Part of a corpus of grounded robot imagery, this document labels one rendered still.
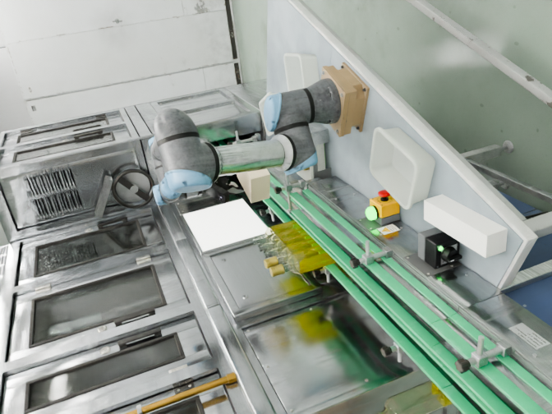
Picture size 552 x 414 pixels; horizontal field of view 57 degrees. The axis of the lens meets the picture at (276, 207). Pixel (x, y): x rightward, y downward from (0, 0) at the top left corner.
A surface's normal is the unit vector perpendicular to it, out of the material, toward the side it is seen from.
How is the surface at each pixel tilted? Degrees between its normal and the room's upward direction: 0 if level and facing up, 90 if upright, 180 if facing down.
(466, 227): 0
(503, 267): 0
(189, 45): 90
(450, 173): 0
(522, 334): 90
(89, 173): 90
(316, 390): 90
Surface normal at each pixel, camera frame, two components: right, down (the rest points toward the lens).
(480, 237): -0.92, 0.26
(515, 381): -0.11, -0.89
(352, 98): 0.38, 0.67
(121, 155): 0.36, 0.38
